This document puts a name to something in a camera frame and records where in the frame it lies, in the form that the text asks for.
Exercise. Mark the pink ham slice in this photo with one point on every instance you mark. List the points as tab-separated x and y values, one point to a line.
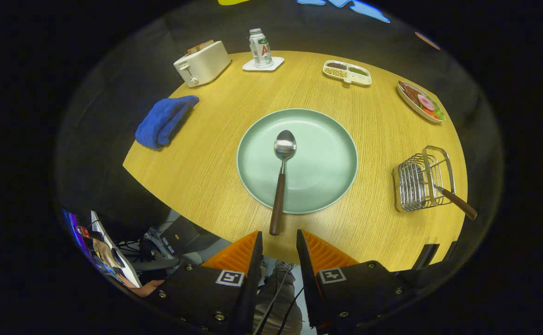
426	102

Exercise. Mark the white divided dish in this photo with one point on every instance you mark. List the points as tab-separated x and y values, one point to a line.
347	80

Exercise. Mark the white oval food plate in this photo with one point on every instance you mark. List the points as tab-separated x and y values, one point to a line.
416	110

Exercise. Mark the green lettuce leaf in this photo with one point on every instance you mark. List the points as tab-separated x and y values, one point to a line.
439	111

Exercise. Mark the brown meat piece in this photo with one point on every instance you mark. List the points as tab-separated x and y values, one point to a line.
410	92

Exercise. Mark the brown toast slice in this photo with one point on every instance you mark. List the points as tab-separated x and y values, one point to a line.
197	48
208	43

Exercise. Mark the pile of green beans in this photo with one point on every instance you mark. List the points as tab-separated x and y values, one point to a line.
359	71

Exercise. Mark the pale green round plate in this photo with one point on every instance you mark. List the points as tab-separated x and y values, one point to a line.
322	163

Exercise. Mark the white square coaster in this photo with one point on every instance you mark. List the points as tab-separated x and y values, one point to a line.
278	63

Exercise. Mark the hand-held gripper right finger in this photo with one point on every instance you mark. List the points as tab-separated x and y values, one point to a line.
306	279

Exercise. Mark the pile of dark beans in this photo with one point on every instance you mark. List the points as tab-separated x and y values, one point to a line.
337	65

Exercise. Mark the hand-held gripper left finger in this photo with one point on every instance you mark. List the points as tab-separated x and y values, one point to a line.
255	279

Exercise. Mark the white bottle with green label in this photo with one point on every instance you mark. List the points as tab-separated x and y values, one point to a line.
261	51

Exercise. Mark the white toaster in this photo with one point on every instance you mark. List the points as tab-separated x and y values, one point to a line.
206	63

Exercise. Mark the pile of yellow beans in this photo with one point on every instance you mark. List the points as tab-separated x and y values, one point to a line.
335	72

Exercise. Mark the blue folded cloth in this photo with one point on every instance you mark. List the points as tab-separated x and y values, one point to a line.
164	121

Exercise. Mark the dark office chair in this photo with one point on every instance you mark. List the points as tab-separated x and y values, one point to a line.
183	237

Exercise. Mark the red tomato slice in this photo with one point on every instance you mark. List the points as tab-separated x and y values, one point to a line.
431	113

